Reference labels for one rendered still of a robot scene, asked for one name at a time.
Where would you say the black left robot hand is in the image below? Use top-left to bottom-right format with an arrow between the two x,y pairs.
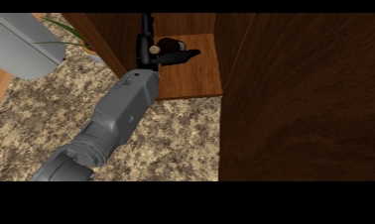
134,12 -> 202,72

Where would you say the dark wine bottle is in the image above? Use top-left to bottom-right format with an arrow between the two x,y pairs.
147,37 -> 189,57

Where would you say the brown wooden cabinet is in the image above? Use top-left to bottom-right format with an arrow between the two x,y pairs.
62,12 -> 255,101

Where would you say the dark brown cabinet door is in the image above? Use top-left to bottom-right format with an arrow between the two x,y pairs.
217,12 -> 375,182

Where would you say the orange plant pot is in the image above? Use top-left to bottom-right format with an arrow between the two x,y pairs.
78,39 -> 106,65

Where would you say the green leafy plant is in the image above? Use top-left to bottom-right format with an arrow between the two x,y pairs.
32,16 -> 93,51

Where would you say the grey rounded appliance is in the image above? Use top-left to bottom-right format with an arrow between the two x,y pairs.
0,12 -> 67,81

